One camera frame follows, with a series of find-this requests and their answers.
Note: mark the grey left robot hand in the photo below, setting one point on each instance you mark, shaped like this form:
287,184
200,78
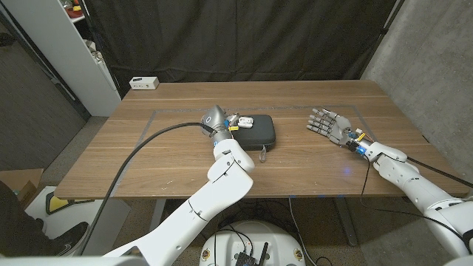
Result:
216,120

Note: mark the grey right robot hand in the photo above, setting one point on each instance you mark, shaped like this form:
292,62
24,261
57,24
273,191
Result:
338,129

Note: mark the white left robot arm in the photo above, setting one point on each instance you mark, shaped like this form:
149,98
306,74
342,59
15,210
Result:
207,207

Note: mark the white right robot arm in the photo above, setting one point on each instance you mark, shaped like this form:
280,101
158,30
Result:
417,184

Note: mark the white airpods case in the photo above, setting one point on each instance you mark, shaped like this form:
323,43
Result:
247,122

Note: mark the black zippered pouch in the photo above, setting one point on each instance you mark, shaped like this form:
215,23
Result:
260,133

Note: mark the black curtain backdrop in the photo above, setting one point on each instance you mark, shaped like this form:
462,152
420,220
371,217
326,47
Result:
240,37

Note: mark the grey metal table leg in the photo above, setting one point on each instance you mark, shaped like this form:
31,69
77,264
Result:
158,214
345,221

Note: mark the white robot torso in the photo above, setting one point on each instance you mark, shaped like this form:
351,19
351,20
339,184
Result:
255,236

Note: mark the black module with antenna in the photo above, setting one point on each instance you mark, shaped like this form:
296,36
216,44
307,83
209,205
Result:
245,258

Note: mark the white cabinet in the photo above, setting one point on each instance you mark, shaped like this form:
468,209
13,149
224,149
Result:
74,55

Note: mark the red bowl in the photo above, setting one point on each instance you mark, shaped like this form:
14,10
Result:
75,13

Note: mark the black shoe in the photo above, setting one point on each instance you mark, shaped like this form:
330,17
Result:
70,238

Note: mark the brown cardboard box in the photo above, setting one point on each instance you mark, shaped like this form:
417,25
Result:
26,181

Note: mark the black trouser leg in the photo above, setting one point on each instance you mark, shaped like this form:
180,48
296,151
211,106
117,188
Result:
18,225

